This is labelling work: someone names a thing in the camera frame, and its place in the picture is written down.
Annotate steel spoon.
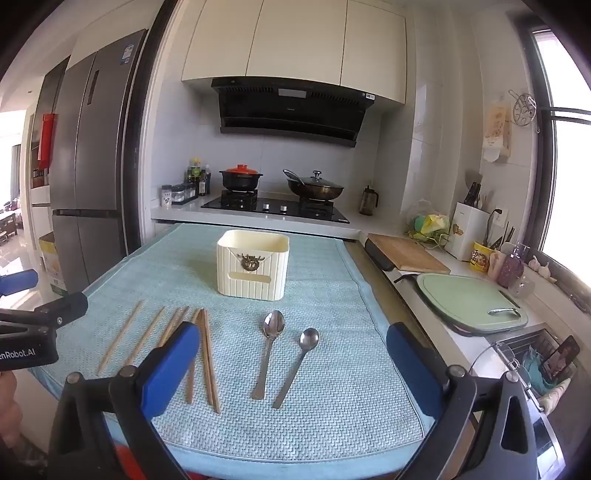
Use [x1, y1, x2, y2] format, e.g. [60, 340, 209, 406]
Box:
[273, 328, 320, 409]
[252, 310, 285, 400]

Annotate person's left hand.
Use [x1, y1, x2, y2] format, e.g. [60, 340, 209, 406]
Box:
[0, 371, 23, 448]

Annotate cardboard box on floor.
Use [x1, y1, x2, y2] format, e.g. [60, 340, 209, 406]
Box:
[39, 232, 67, 296]

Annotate green cutting board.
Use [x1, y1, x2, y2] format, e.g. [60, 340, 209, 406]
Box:
[416, 273, 529, 336]

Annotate black griddle pan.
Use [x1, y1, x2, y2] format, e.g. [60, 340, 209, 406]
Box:
[363, 239, 418, 284]

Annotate light blue woven table mat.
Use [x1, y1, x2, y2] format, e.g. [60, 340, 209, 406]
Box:
[33, 224, 435, 479]

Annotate wooden cutting board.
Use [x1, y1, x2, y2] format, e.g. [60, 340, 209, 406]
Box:
[367, 233, 451, 274]

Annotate cream ribbed utensil holder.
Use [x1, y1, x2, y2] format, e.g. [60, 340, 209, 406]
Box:
[216, 230, 290, 301]

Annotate yellow printed mug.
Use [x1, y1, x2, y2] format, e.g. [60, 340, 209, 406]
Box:
[469, 242, 493, 273]

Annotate smartphone in sink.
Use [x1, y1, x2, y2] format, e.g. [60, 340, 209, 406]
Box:
[540, 335, 580, 382]

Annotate pink ribbed cup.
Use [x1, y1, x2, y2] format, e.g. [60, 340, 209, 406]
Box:
[487, 250, 506, 281]

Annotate purple soap dispenser bottle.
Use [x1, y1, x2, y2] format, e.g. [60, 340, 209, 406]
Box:
[497, 242, 529, 288]

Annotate red hanging item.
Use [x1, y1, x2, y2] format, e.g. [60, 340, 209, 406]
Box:
[38, 113, 56, 170]

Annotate plastic bag with produce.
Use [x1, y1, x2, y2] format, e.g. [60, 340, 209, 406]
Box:
[406, 199, 451, 249]

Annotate white labelled spice jar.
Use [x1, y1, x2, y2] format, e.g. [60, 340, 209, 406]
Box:
[160, 185, 172, 209]

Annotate white knife block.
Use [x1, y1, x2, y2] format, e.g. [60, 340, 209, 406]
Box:
[445, 202, 489, 261]

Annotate spice jar rack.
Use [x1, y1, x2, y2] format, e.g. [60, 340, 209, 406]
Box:
[171, 183, 197, 205]

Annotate black gas cooktop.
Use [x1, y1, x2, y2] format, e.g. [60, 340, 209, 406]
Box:
[204, 191, 349, 224]

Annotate sauce bottles group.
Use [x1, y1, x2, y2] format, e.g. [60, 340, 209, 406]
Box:
[184, 158, 211, 198]

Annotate dark glass french press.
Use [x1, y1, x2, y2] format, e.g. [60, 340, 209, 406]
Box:
[359, 185, 380, 216]

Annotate black clay pot red lid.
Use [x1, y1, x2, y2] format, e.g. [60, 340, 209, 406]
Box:
[221, 164, 263, 192]

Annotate grey double door refrigerator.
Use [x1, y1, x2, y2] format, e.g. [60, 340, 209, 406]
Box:
[49, 29, 147, 293]

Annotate dark wok with glass lid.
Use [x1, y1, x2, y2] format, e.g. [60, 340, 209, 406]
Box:
[283, 169, 344, 201]

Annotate black range hood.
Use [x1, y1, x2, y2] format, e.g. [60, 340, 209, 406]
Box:
[211, 76, 376, 148]

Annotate white upper cabinets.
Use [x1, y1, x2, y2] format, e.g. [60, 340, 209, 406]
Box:
[181, 1, 407, 104]

